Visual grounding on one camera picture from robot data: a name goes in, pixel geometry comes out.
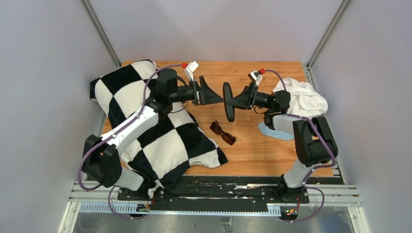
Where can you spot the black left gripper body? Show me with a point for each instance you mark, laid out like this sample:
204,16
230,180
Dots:
197,100

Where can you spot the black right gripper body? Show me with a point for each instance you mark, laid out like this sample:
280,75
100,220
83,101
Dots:
254,91

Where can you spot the black glasses case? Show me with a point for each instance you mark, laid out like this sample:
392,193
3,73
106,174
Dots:
227,96

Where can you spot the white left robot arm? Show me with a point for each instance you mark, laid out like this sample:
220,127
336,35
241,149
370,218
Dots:
101,157

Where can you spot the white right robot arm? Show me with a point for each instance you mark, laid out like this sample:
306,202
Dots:
314,143

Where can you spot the tortoiseshell brown sunglasses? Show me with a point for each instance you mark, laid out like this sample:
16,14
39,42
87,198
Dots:
227,137

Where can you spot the light blue cleaning cloth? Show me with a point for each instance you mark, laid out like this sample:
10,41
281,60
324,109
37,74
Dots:
281,135

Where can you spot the crumpled white cloth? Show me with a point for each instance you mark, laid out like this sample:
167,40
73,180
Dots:
305,101

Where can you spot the black white checkered pillow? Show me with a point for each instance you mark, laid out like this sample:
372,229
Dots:
153,140

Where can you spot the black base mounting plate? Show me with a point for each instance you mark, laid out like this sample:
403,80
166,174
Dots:
217,194

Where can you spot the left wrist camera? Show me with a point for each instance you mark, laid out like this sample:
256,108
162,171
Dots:
189,69

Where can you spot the aluminium frame rail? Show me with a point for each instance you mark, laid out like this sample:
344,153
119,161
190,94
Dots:
333,207

